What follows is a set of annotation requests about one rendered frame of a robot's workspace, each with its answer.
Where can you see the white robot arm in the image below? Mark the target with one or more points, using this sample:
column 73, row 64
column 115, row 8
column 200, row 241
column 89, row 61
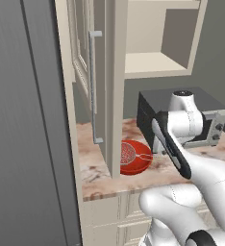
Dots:
column 213, row 185

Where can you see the beige cabinet door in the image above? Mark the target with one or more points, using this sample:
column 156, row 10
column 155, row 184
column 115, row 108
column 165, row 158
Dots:
column 116, row 96

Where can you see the metal tea strainer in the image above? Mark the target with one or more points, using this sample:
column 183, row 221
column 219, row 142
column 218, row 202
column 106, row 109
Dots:
column 128, row 153

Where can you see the red bowl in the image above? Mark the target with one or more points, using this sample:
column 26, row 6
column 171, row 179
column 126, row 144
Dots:
column 135, row 168

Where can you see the beige base cabinet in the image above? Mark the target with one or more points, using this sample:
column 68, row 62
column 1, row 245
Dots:
column 117, row 217

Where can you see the grey toaster oven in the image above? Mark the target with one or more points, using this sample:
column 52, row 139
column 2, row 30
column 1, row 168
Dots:
column 156, row 99

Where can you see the grey fridge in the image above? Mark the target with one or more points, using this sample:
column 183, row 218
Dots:
column 21, row 128

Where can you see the beige wall cabinet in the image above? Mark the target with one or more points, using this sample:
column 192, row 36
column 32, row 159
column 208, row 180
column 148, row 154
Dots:
column 149, row 64

